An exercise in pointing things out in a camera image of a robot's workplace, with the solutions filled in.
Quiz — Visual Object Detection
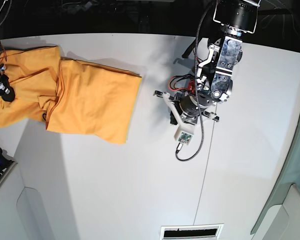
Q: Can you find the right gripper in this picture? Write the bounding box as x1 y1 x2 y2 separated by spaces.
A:
0 64 15 102

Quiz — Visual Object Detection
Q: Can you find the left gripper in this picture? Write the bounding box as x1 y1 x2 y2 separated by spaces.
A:
153 90 220 132

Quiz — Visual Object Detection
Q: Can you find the yellow t-shirt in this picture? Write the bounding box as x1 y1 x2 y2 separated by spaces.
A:
0 46 142 144

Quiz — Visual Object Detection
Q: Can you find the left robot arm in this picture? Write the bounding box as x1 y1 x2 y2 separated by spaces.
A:
154 0 260 126

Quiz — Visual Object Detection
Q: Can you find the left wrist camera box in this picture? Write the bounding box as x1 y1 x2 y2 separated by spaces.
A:
174 128 193 145

